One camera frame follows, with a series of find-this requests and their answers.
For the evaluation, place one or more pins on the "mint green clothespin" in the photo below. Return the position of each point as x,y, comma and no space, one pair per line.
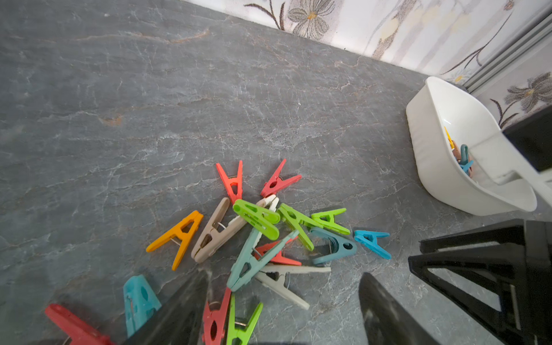
247,265

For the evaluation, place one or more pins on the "white clothespin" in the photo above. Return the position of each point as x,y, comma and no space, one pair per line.
274,277

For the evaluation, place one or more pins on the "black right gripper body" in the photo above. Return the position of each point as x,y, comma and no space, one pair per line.
531,300

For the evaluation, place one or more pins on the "red clothespin under pile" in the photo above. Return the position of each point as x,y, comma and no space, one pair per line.
279,258

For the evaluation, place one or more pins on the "orange clothespin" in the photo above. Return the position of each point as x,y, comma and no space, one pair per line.
182,231

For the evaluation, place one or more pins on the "dark red clothespin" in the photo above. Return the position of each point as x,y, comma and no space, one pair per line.
276,184

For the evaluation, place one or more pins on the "turquoise clothespin bottom left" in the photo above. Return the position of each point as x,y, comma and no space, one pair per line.
140,303

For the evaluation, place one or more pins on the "red clothespin bottom left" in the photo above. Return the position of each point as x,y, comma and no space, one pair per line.
77,330

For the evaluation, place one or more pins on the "cyan clothespin by pile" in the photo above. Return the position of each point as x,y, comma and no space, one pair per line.
370,240

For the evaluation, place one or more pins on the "aluminium corner post right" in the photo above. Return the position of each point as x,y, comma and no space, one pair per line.
524,46

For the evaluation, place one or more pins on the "beige clothespin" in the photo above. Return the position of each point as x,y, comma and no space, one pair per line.
212,238

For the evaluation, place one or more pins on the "white plastic storage box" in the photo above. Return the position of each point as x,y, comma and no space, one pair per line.
497,185

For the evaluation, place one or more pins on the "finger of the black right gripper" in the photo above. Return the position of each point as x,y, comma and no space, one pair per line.
512,231
498,269

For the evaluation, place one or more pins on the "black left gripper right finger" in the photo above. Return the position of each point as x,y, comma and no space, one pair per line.
385,320

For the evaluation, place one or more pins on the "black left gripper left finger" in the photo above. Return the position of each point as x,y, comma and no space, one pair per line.
179,320

